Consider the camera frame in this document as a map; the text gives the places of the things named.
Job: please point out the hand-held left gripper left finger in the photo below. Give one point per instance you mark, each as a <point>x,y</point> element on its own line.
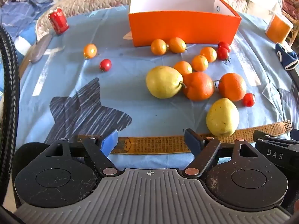
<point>111,142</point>

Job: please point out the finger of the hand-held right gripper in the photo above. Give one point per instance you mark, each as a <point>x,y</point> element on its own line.
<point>268,135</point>

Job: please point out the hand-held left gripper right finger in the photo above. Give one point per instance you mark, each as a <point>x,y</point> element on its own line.
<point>192,142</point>

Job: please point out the yellow pear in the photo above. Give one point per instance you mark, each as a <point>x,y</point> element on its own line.
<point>163,81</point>
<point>222,117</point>

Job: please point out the red cherry tomato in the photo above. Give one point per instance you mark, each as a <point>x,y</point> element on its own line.
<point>249,99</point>
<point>105,64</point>
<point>222,53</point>
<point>224,45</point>

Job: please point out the large orange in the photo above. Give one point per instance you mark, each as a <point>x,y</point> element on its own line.
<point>232,86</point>
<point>198,86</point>

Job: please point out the large orange cardboard box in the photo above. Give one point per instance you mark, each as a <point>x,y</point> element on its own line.
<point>182,28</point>

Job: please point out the brown printed belt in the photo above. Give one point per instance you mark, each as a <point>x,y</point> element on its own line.
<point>151,144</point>

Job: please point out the light blue printed tablecloth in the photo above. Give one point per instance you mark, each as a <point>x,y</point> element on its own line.
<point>140,112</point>

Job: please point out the blue white sock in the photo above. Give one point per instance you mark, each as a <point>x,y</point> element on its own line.
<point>286,58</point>

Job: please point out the small orange box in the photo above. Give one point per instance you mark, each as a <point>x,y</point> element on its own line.
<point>276,29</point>

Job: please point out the grey flat object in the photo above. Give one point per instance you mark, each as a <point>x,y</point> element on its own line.
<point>38,50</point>

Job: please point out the wicker chair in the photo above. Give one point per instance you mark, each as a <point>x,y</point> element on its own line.
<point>290,9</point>

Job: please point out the red soda can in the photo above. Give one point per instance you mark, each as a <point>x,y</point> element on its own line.
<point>58,21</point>

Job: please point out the crumpled blue sheet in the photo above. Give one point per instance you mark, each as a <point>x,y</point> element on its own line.
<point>18,16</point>

